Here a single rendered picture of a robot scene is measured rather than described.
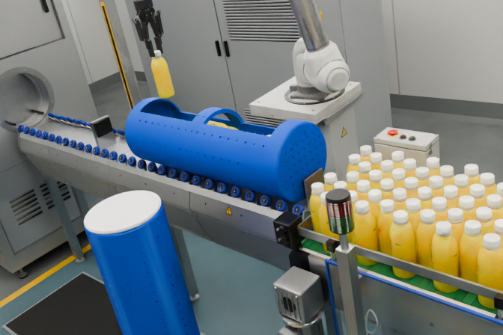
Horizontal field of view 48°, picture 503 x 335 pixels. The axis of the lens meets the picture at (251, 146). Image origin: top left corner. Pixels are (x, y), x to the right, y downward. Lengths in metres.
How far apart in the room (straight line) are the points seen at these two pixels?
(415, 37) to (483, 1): 0.62
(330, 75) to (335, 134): 0.39
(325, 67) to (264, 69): 1.76
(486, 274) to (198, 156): 1.10
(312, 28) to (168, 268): 1.11
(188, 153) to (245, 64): 2.13
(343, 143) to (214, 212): 0.80
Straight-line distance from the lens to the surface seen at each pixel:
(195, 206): 2.32
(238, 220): 2.15
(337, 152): 2.69
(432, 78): 4.91
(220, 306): 3.14
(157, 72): 2.40
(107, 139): 2.96
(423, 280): 1.69
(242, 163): 1.96
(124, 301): 2.12
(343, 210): 1.39
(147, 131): 2.36
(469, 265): 1.59
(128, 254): 1.98
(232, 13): 4.15
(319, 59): 2.38
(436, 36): 4.78
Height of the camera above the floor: 1.96
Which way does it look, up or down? 24 degrees down
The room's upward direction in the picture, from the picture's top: 11 degrees counter-clockwise
